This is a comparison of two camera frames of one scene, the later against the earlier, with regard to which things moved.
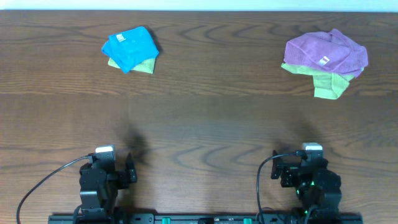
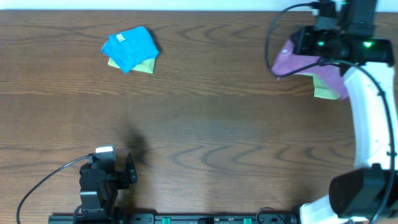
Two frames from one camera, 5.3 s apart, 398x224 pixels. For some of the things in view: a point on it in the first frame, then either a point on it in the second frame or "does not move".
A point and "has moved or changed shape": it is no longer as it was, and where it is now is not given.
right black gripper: (290, 172) to (300, 45)
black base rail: (206, 218) does not move
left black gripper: (130, 173) does not move
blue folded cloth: (130, 48) does not move
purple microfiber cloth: (332, 51) has moved or changed shape
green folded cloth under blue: (147, 67) does not move
